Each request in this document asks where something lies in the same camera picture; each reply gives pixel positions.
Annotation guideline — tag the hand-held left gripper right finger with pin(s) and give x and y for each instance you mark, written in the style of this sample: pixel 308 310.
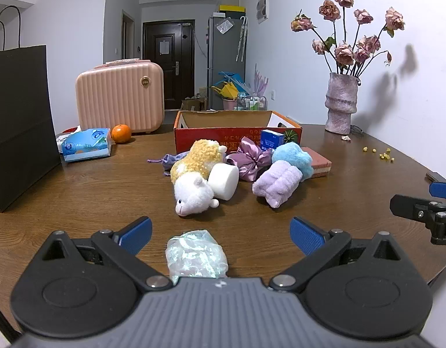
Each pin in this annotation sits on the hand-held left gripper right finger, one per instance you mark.
pixel 306 234

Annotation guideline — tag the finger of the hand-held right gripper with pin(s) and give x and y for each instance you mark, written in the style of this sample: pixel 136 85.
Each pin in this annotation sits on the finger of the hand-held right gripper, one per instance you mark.
pixel 442 190
pixel 407 206

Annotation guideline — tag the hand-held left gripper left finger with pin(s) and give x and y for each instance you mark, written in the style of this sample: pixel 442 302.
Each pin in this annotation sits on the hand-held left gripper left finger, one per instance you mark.
pixel 136 234

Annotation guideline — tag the purple plush towel roll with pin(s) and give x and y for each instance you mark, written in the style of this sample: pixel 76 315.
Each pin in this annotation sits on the purple plush towel roll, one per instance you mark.
pixel 277 185

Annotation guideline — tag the clear plastic bag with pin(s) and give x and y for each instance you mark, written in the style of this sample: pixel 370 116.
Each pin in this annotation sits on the clear plastic bag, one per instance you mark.
pixel 194 257

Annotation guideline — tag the pink white layered sponge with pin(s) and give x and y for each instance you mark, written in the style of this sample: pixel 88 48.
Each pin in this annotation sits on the pink white layered sponge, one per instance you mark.
pixel 319 161

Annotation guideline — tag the yellow white plush sheep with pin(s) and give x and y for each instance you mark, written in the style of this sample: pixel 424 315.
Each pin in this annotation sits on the yellow white plush sheep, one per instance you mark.
pixel 194 188

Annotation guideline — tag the white foam cylinder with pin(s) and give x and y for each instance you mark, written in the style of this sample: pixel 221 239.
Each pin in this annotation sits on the white foam cylinder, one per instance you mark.
pixel 224 181

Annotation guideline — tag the red cardboard box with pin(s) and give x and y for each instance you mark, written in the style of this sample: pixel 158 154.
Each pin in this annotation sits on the red cardboard box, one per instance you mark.
pixel 215 136

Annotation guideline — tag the dark flat object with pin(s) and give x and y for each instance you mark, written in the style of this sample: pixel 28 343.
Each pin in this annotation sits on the dark flat object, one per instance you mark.
pixel 436 177

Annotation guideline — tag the scattered yellow crumbs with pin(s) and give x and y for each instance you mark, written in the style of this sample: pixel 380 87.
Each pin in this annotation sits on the scattered yellow crumbs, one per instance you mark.
pixel 384 156

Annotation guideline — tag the small blue carton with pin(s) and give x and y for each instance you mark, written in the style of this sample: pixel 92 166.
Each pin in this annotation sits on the small blue carton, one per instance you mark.
pixel 271 139

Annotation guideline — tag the blue tissue pack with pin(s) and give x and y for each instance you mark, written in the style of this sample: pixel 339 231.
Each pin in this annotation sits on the blue tissue pack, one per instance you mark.
pixel 85 147

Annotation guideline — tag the orange mandarin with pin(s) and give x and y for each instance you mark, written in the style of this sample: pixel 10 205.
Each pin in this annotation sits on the orange mandarin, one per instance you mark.
pixel 121 133

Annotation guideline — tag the pink textured vase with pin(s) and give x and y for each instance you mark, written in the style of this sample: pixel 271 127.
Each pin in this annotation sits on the pink textured vase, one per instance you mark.
pixel 340 105

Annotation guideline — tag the red white packet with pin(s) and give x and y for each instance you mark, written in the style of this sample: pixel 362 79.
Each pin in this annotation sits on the red white packet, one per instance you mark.
pixel 65 132

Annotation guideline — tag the pink ribbed suitcase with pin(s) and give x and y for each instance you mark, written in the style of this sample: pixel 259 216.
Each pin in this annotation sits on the pink ribbed suitcase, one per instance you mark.
pixel 117 94

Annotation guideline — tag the brown floor cardboard box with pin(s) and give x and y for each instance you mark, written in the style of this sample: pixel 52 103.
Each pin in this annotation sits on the brown floor cardboard box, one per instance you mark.
pixel 192 104

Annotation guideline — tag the pink bucket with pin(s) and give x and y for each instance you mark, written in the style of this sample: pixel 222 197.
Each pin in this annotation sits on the pink bucket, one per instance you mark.
pixel 229 105

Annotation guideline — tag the purple plastic hanger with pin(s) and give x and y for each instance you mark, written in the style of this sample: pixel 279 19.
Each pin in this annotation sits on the purple plastic hanger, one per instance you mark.
pixel 261 81

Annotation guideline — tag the dark brown entrance door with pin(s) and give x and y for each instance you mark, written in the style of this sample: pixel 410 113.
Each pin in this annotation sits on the dark brown entrance door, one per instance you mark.
pixel 161 72

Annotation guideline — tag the black paper bag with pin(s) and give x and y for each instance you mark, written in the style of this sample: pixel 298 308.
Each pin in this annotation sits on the black paper bag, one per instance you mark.
pixel 20 116

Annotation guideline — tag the dried pink roses bouquet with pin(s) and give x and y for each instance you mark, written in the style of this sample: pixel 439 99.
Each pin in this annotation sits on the dried pink roses bouquet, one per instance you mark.
pixel 344 52

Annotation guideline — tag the blue plastic stool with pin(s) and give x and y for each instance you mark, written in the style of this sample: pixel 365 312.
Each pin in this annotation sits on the blue plastic stool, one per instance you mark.
pixel 232 77

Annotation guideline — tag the interior side door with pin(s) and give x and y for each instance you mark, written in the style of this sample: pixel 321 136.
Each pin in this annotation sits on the interior side door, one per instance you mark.
pixel 128 36

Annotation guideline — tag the grey refrigerator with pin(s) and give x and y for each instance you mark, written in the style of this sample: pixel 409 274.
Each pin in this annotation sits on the grey refrigerator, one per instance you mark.
pixel 223 54

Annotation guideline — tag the white folded umbrella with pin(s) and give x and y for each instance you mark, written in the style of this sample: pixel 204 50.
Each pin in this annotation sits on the white folded umbrella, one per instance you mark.
pixel 241 40

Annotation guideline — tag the clear bag on refrigerator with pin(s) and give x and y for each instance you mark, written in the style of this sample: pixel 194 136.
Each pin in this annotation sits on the clear bag on refrigerator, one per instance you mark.
pixel 224 26

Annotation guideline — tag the yellow storage box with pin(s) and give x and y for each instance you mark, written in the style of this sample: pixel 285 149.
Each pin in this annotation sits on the yellow storage box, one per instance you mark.
pixel 232 8

